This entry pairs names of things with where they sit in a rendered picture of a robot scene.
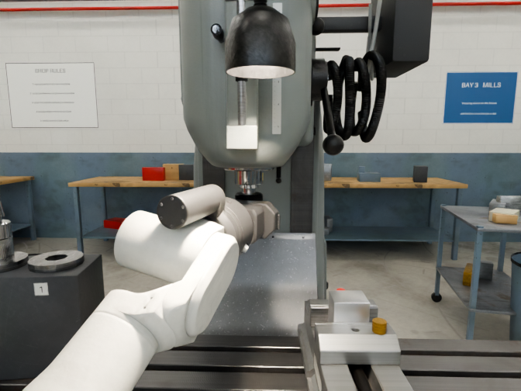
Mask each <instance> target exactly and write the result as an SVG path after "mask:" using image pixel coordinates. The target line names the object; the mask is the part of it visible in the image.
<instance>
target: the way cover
mask: <svg viewBox="0 0 521 391"><path fill-rule="evenodd" d="M299 235H301V236H299ZM303 235H304V236H303ZM272 238H274V239H272ZM271 239H272V240H271ZM282 241H283V242H282ZM265 242H266V243H265ZM286 243H287V244H286ZM279 246H280V247H279ZM312 247H313V248H312ZM299 248H300V249H299ZM309 249H311V250H309ZM307 252H308V253H307ZM255 253H256V254H255ZM272 253H273V254H272ZM307 254H308V255H307ZM266 257H267V258H266ZM272 258H273V259H274V260H273V259H272ZM292 259H293V260H292ZM297 259H298V260H297ZM282 262H283V264H282ZM245 264H246V265H245ZM252 265H253V266H252ZM292 269H293V270H292ZM296 269H297V270H296ZM279 272H280V273H279ZM278 273H279V274H278ZM294 273H295V274H294ZM258 276H259V277H258ZM290 276H291V277H290ZM261 277H262V278H261ZM306 278H307V279H306ZM282 280H283V281H282ZM280 283H281V284H280ZM292 283H293V284H292ZM279 284H280V285H279ZM251 286H252V287H251ZM261 287H262V288H261ZM289 287H290V288H289ZM230 289H231V290H230ZM258 289H259V290H258ZM227 290H228V291H226V293H225V294H224V296H223V298H222V300H221V302H220V304H219V306H218V308H217V311H216V312H215V313H214V315H213V317H212V319H211V321H210V323H209V325H208V326H207V328H206V329H205V330H204V331H203V332H201V333H200V334H198V335H240V336H279V335H280V336H283V337H298V325H299V324H301V323H304V312H305V301H309V299H310V298H311V299H319V298H318V286H317V264H316V234H312V235H311V234H308V233H272V234H271V235H270V236H268V237H267V238H266V239H260V238H259V239H258V240H257V241H256V242H255V243H253V244H250V245H249V248H248V250H247V251H246V253H245V252H243V253H242V254H241V255H240V256H239V257H238V262H237V266H236V271H235V273H234V276H233V279H232V281H231V283H230V284H229V287H228V289H227ZM251 291H252V292H251ZM258 291H259V292H258ZM279 291H280V292H279ZM307 291H308V292H307ZM311 292H312V293H311ZM243 293H244V294H243ZM288 296H289V297H288ZM281 299H282V301H281ZM288 299H289V300H288ZM247 300H248V301H247ZM228 301H229V302H228ZM257 302H258V303H257ZM224 304H225V305H224ZM273 304H274V305H273ZM227 305H228V306H227ZM258 305H259V306H258ZM252 308H253V309H252ZM221 310H222V311H221ZM290 310H291V311H290ZM255 312H256V313H255ZM227 313H228V314H229V316H228V314H227ZM287 313H289V314H287ZM261 315H262V316H261ZM238 317H239V319H238ZM220 320H221V321H220ZM267 320H268V321H267ZM216 321H218V322H216ZM229 322H230V323H229ZM249 322H251V323H249ZM296 324H297V325H296ZM261 325H263V327H262V326H261ZM273 327H274V328H273ZM219 328H220V329H219ZM247 328H249V330H248V329H247ZM262 329H263V330H262ZM265 329H266V330H265ZM221 330H222V331H221ZM224 331H225V332H224ZM227 331H229V332H227ZM209 333H210V334H209ZM296 334H297V335H296Z"/></svg>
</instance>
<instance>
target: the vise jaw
mask: <svg viewBox="0 0 521 391"><path fill-rule="evenodd" d="M315 346H316V352H317V355H318V359H319V363H320V364H321V365H400V357H401V350H400V347H399V341H398V338H397V334H396V333H395V332H394V330H393V329H392V327H391V326H390V325H389V323H387V330H386V334H383V335H379V334H375V333H374V332H373V331H372V323H347V322H315Z"/></svg>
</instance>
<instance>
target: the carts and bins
mask: <svg viewBox="0 0 521 391"><path fill-rule="evenodd" d="M440 208H441V210H440V229H439V240H438V249H437V260H436V279H435V289H434V293H432V295H431V298H432V300H433V301H434V302H439V301H441V299H442V296H441V295H440V294H439V292H440V275H442V277H443V278H444V279H445V281H446V282H447V283H448V285H449V286H450V287H451V288H452V290H453V291H454V292H455V293H456V294H457V296H458V297H459V299H460V300H461V301H462V303H463V304H464V305H465V306H466V307H467V308H468V325H467V333H466V340H473V335H474V319H475V312H476V313H494V314H502V315H510V329H509V340H510V341H521V252H516V253H514V254H512V255H511V262H512V275H511V277H509V276H508V275H507V274H506V273H505V272H504V271H503V265H504V257H505V244H506V236H507V233H518V234H521V195H497V196H496V199H493V200H492V201H491V202H490V203H489V207H485V206H447V205H446V204H441V206H440ZM446 211H447V212H448V213H449V214H451V215H453V216H455V217H456V218H458V219H459V220H461V221H462V222H464V223H466V224H467V225H468V226H470V227H472V228H473V229H475V230H476V234H475V243H474V259H473V264H471V263H467V265H466V267H465V268H458V267H445V266H441V264H442V253H443V235H444V225H445V215H446ZM483 231H484V232H501V237H500V245H499V259H498V267H497V270H493V266H494V264H493V263H492V261H486V260H481V247H482V239H483Z"/></svg>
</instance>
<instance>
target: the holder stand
mask: <svg viewBox="0 0 521 391"><path fill-rule="evenodd" d="M14 252H15V257H14V258H13V259H11V260H8V261H3V262H0V380H7V379H35V378H36V377H37V376H38V375H39V374H40V373H41V372H43V371H44V370H45V369H46V368H47V367H48V366H49V365H50V364H51V363H52V361H53V360H54V359H55V358H56V357H57V356H58V355H59V354H60V352H61V351H62V350H63V349H64V347H65V346H66V345H67V343H68V342H69V341H70V340H71V338H72V337H73V336H74V335H75V334H76V333H77V332H78V330H79V329H80V328H81V326H82V325H83V324H84V323H85V321H86V320H87V319H88V318H89V317H90V316H91V314H92V313H93V312H94V311H95V309H96V308H97V307H98V305H99V304H100V303H101V302H102V300H103V299H104V298H105V292H104V280H103V269H102V255H101V254H83V253H82V252H81V251H72V250H66V251H52V252H47V253H44V254H39V255H37V256H28V254H27V253H25V252H21V251H14Z"/></svg>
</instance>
